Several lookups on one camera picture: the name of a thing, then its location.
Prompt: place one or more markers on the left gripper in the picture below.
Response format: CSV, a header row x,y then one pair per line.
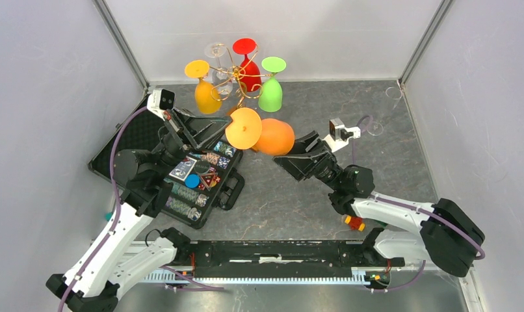
x,y
194,125

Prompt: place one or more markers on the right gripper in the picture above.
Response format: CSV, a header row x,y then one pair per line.
x,y
302,166

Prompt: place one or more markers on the yellow wine glass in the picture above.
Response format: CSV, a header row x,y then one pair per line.
x,y
206,96

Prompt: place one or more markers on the orange wine glass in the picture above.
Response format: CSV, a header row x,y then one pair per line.
x,y
248,130

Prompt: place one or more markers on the clear wine glass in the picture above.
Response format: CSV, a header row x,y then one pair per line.
x,y
219,76
386,103

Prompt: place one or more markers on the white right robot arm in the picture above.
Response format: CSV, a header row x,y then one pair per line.
x,y
438,232

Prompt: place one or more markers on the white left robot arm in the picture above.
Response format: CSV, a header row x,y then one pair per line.
x,y
99,279

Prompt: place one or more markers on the green wine glass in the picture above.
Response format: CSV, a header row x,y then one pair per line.
x,y
271,97

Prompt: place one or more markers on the red wine glass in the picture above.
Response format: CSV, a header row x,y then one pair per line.
x,y
249,74

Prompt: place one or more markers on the black poker chip case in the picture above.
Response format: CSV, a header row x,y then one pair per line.
x,y
200,183

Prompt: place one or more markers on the red toy brick car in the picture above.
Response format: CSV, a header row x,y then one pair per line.
x,y
354,223

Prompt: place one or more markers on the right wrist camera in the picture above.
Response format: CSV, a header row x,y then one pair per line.
x,y
341,131

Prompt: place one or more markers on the gold wire glass rack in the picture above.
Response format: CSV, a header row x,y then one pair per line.
x,y
235,72

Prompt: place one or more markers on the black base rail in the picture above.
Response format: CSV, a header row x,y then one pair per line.
x,y
281,260

